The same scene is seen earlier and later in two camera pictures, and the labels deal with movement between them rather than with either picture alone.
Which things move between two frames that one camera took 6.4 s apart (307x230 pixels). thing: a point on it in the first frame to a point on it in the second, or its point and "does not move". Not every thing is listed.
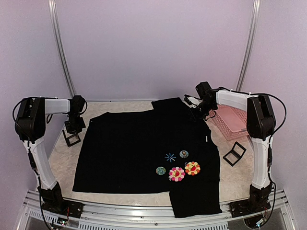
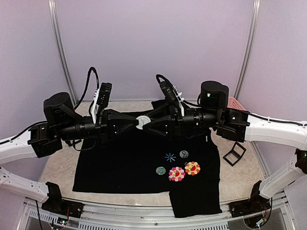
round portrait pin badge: [183, 154] does not move
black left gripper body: [76, 125] to [102, 128]
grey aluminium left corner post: [57, 30] does not move
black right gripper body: [200, 114] to [177, 123]
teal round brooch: [160, 170] does not move
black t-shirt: [162, 150] does not move
